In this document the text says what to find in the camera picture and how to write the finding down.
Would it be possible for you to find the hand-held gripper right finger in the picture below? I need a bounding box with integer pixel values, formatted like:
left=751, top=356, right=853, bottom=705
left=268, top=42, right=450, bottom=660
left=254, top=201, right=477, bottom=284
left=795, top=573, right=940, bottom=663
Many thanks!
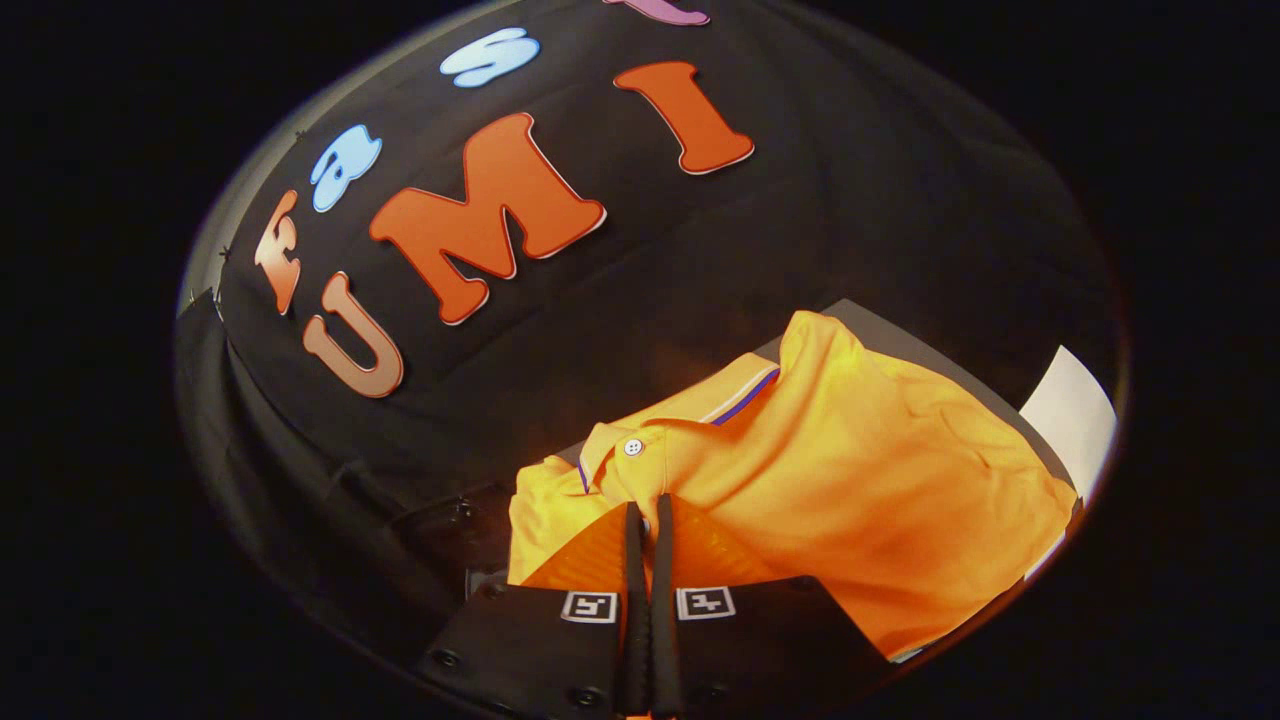
left=648, top=493, right=894, bottom=719

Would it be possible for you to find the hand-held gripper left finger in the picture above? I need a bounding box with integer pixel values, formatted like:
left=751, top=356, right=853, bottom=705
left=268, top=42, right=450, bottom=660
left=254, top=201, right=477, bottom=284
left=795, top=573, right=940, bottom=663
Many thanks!
left=416, top=502, right=651, bottom=719

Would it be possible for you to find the yellow polo shirt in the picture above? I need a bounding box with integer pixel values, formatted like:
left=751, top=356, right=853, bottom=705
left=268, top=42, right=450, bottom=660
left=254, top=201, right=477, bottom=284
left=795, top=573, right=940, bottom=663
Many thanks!
left=507, top=310, right=1081, bottom=661

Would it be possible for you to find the grey white cabinet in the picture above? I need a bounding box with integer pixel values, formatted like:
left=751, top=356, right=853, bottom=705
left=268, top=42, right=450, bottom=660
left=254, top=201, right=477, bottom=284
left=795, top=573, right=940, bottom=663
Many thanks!
left=755, top=298, right=1118, bottom=501

